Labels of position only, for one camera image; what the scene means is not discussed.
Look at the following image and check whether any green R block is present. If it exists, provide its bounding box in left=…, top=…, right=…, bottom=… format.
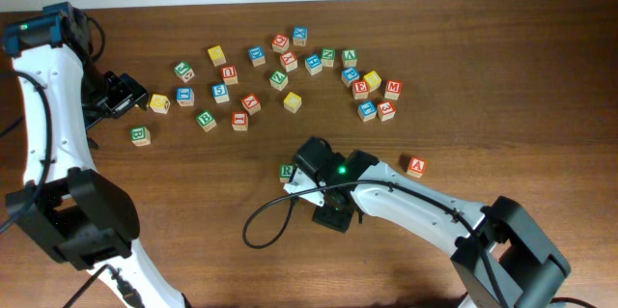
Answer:
left=279, top=164, right=295, bottom=183

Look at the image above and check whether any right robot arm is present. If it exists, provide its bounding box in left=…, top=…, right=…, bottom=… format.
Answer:
left=284, top=137, right=571, bottom=308

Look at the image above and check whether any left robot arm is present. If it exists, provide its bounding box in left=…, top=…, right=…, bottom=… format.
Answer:
left=3, top=2, right=189, bottom=307

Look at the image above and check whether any green B block left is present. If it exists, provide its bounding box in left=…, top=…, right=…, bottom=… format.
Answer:
left=130, top=126, right=151, bottom=147

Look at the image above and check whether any green b block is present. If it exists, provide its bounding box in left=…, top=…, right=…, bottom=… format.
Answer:
left=130, top=126, right=151, bottom=147
left=196, top=110, right=216, bottom=132

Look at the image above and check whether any yellow W block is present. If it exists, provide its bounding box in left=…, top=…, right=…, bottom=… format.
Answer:
left=149, top=94, right=171, bottom=114

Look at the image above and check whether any yellow block centre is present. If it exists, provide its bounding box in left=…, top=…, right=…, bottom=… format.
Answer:
left=283, top=92, right=302, bottom=113

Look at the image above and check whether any blue E block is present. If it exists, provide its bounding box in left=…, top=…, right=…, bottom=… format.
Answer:
left=357, top=100, right=377, bottom=122

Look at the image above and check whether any green J block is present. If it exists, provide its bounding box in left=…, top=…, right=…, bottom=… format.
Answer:
left=174, top=61, right=195, bottom=83

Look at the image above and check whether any red I block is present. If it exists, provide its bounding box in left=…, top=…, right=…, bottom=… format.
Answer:
left=232, top=111, right=249, bottom=131

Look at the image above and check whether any red K block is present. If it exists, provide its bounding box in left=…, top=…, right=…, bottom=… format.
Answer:
left=241, top=94, right=262, bottom=116

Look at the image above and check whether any red 3 block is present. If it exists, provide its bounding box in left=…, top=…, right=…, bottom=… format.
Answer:
left=377, top=101, right=397, bottom=122

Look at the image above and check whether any red E block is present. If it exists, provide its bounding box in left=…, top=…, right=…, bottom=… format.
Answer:
left=351, top=80, right=370, bottom=99

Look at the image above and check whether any green Z block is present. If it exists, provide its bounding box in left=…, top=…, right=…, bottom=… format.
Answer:
left=269, top=70, right=289, bottom=91

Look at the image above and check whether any green B block centre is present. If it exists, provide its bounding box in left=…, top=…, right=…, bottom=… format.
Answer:
left=196, top=110, right=216, bottom=132

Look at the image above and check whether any blue P block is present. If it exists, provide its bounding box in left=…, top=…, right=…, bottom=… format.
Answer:
left=341, top=67, right=359, bottom=87

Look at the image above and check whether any red A block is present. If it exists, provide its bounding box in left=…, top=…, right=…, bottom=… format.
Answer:
left=406, top=156, right=427, bottom=178

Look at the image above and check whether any blue H block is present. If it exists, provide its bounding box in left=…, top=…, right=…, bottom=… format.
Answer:
left=305, top=54, right=323, bottom=75

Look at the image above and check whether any yellow block right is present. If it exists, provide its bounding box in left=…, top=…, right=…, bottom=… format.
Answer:
left=363, top=70, right=382, bottom=92

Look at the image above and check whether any red Y block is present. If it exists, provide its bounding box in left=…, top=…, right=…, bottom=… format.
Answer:
left=280, top=51, right=298, bottom=72

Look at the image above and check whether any blue 5 block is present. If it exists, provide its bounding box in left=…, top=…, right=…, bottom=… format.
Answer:
left=211, top=83, right=230, bottom=103

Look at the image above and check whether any red M block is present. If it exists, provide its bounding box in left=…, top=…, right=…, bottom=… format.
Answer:
left=384, top=80, right=403, bottom=100

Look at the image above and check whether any yellow block top left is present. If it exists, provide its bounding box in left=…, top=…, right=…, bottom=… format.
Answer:
left=207, top=45, right=227, bottom=67

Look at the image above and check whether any green N block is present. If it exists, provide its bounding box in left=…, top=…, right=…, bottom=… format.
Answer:
left=321, top=47, right=336, bottom=68

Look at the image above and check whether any green V block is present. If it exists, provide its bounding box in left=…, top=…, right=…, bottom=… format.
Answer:
left=341, top=49, right=358, bottom=69

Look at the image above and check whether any red U block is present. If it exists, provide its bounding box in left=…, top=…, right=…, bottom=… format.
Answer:
left=221, top=66, right=239, bottom=85

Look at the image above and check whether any blue D block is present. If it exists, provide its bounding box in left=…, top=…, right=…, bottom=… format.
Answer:
left=248, top=46, right=266, bottom=67

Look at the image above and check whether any red C block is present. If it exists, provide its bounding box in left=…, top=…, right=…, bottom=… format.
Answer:
left=271, top=34, right=290, bottom=54

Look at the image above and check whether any blue X block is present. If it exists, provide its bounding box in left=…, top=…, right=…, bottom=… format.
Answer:
left=293, top=26, right=308, bottom=46

